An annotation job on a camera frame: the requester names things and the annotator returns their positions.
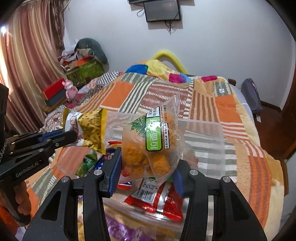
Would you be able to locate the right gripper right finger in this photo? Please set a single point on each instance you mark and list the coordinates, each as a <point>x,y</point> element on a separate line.
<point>233,217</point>

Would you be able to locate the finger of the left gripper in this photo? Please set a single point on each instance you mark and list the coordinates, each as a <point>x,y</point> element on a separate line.
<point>49,146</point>
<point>51,135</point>

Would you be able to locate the yellow chips bag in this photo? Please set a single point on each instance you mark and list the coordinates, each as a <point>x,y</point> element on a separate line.
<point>89,127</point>

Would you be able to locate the green peas snack bag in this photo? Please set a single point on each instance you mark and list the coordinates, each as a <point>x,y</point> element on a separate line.
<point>87,164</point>

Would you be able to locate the orange noodle balls bag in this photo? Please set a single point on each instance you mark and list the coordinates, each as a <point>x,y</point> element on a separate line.
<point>152,144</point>

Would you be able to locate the person left hand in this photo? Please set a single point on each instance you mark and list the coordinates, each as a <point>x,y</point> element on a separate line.
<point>22,199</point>

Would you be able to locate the blue snack bag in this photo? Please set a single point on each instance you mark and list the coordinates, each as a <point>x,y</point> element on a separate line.
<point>108,156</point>

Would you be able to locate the dark blue box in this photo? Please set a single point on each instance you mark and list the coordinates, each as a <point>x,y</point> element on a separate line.
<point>56,98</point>

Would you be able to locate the pink rabbit plush toy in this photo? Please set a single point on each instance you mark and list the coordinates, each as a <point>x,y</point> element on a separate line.
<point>71,90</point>

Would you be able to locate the red box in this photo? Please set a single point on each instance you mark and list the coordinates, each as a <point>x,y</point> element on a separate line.
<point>53,89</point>

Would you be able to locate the yellow purple cracker pack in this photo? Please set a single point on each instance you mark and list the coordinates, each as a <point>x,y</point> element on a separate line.
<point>122,228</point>

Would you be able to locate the red snack packet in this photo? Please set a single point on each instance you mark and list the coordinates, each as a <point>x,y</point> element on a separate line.
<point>163,200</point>

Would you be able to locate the patchwork orange striped bedspread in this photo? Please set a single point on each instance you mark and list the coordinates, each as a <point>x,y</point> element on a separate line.
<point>258,175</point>

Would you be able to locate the striped pink curtain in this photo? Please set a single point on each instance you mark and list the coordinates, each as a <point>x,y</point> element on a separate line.
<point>31,43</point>

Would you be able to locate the grey plush pillow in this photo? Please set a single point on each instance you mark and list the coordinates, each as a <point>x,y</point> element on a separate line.
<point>94,46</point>

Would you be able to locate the clear plastic storage bin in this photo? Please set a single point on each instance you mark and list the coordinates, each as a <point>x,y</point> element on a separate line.
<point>185,148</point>

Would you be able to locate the colourful pillow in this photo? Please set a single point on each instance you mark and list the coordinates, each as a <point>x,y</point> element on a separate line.
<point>156,68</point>

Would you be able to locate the brown wooden door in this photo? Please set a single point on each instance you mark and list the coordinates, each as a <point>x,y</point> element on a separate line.
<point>288,111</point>

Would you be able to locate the grey bag on bed edge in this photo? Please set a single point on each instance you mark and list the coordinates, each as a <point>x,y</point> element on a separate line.
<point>249,90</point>

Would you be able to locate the small black wall monitor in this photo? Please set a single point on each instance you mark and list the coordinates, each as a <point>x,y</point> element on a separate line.
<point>163,10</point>

